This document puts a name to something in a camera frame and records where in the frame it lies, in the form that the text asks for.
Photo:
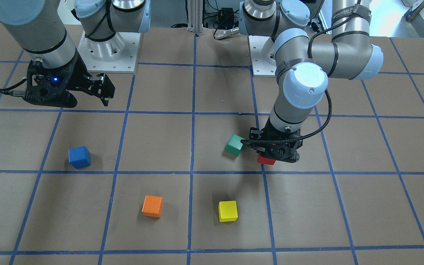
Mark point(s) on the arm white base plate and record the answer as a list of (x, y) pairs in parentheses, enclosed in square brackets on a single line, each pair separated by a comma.
[(262, 50), (118, 55)]

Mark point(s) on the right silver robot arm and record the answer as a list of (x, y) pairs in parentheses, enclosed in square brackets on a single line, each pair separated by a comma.
[(56, 67)]

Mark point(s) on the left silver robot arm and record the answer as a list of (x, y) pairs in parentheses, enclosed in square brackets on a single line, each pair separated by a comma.
[(303, 101)]

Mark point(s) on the blue wooden block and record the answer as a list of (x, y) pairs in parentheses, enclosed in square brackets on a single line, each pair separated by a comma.
[(79, 157)]

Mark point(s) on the orange wooden block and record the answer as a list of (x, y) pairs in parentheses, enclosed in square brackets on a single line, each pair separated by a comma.
[(153, 206)]

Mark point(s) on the yellow wooden block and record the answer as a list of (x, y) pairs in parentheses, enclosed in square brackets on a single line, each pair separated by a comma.
[(228, 211)]

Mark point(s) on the red wooden block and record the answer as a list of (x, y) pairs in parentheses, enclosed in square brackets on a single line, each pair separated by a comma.
[(266, 161)]

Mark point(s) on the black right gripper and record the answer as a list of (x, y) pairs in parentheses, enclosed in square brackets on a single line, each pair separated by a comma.
[(76, 78)]

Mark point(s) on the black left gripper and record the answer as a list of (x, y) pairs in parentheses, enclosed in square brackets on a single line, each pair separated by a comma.
[(269, 131)]

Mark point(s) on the green wooden block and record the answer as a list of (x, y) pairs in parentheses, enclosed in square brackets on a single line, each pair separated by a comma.
[(234, 145)]

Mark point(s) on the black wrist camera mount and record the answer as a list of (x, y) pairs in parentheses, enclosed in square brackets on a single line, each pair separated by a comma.
[(48, 87)]

